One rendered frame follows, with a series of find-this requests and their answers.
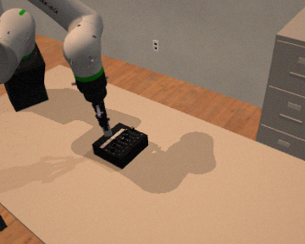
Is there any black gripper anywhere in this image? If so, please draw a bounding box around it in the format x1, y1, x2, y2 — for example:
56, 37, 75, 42
83, 88, 112, 137

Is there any black lighting desk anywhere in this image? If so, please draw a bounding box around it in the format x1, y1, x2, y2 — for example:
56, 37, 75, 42
92, 123, 148, 169

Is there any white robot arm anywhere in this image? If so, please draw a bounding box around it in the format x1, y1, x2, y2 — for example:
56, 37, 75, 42
0, 0, 108, 95

